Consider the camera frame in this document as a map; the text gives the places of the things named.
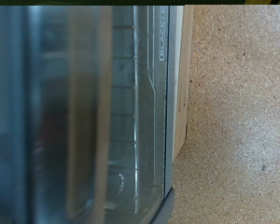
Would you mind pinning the silver toaster oven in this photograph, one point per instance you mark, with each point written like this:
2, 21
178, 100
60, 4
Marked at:
165, 211

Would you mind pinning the wooden block base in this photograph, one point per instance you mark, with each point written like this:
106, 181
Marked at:
181, 77

